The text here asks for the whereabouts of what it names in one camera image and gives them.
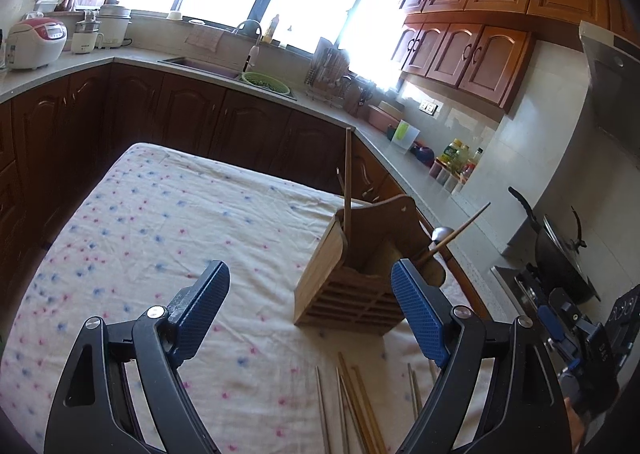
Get black wok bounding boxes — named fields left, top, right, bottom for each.
left=508, top=186, right=601, bottom=305

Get white and red rice cooker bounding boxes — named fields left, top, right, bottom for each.
left=6, top=18, right=67, bottom=70

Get steel range hood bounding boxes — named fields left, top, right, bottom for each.
left=579, top=20, right=640, bottom=162

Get kitchen sink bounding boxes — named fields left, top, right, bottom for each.
left=159, top=56, right=246, bottom=80

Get dark wooden base cabinets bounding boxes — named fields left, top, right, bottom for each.
left=0, top=62, right=416, bottom=295

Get hanging dish cloth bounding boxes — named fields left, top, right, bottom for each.
left=186, top=25, right=226, bottom=52

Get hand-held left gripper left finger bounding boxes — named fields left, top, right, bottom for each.
left=44, top=260, right=231, bottom=454

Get grey kitchen countertop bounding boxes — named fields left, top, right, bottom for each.
left=0, top=46, right=501, bottom=295

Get white blender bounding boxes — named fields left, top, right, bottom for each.
left=70, top=11, right=105, bottom=54

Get gas stove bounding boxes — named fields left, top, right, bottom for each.
left=492, top=264, right=566, bottom=329

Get green and white pitcher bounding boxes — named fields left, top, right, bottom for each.
left=391, top=120, right=418, bottom=155

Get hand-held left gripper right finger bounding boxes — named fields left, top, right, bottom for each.
left=391, top=259, right=573, bottom=454

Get dish rack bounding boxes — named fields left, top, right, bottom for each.
left=305, top=37, right=361, bottom=107

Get wooden utensil holder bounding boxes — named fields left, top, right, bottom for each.
left=294, top=195, right=447, bottom=337

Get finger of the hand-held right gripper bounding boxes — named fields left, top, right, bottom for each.
left=539, top=289, right=596, bottom=357

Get white steel cooking pot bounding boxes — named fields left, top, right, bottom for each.
left=97, top=4, right=133, bottom=49

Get pink container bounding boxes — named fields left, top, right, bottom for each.
left=367, top=104, right=403, bottom=132

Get knife block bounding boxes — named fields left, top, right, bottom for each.
left=345, top=76, right=373, bottom=117

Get yellow oil bottle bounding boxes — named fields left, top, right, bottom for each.
left=440, top=138, right=463, bottom=171

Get floral white tablecloth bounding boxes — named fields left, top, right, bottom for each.
left=0, top=143, right=493, bottom=454

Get faucet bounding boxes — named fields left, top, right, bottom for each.
left=234, top=20, right=263, bottom=73

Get green colander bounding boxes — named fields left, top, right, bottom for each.
left=241, top=72, right=291, bottom=95

